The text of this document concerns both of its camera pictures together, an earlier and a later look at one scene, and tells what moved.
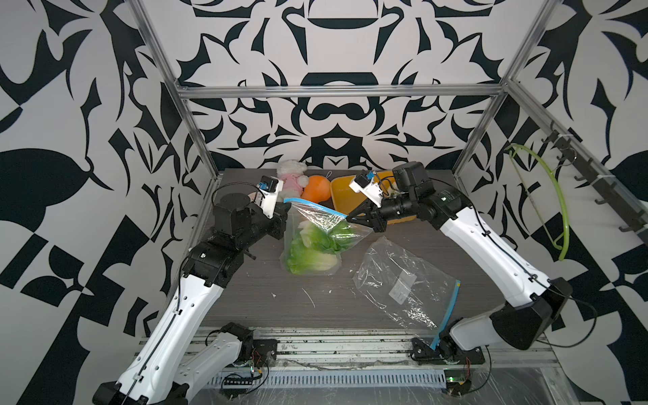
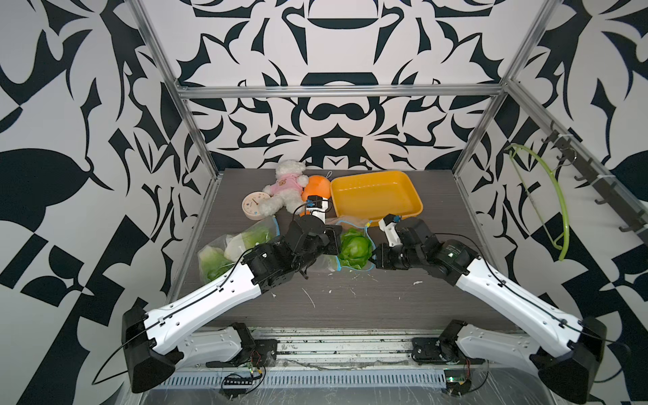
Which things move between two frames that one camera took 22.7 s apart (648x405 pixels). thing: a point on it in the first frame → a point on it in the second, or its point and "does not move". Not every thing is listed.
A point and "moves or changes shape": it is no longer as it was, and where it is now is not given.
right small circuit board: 456,381 does not move
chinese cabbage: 301,258 moves or changes shape
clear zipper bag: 407,288 → 355,249
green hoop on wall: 557,245 does not move
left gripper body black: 259,229 → 325,246
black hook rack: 607,186 does not move
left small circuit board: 234,386 does not move
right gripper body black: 395,206 → 398,257
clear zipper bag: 315,239 moves or changes shape
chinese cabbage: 330,242 moves or changes shape
